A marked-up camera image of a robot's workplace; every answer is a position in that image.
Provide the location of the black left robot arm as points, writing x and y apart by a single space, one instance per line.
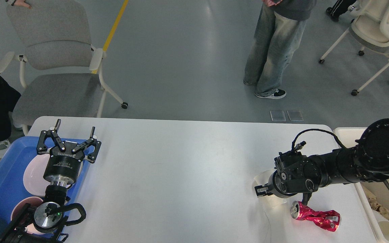
45 223

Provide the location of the grey office chair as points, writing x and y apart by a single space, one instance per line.
56 34

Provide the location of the white paper cup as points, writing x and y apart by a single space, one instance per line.
383 224

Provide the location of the pink plate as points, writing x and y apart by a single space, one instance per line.
33 176

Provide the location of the blue plastic tray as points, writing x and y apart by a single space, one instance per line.
13 194

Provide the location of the person in black trousers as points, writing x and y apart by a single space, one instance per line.
339 8

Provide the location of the red item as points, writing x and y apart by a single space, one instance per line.
327 220

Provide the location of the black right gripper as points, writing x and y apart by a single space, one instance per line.
272 188

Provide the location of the beige plastic bin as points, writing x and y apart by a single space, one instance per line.
347 136

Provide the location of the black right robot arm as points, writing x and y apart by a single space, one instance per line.
367 161

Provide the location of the white office chair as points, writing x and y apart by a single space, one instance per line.
370 28

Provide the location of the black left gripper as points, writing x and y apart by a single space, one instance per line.
62 167

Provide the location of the brown paper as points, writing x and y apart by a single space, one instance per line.
374 203

